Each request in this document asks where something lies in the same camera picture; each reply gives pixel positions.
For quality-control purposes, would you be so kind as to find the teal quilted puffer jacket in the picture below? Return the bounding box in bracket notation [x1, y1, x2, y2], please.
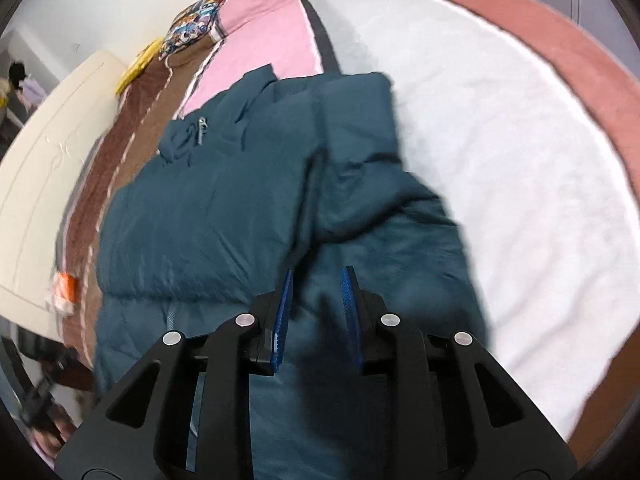
[93, 66, 486, 479]

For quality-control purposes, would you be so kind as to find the orange white tissue pack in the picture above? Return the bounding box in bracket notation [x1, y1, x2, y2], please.
[46, 271, 81, 318]

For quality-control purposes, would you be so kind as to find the striped patchwork bed blanket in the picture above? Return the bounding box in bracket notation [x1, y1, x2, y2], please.
[65, 0, 639, 469]

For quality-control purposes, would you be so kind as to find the colourful cartoon print pillow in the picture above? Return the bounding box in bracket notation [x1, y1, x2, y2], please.
[158, 0, 226, 61]

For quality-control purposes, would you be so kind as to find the yellow cloth item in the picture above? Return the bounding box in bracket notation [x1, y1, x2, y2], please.
[115, 37, 164, 96]

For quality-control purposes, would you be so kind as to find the cream wooden headboard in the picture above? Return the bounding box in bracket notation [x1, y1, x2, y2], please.
[0, 50, 126, 341]

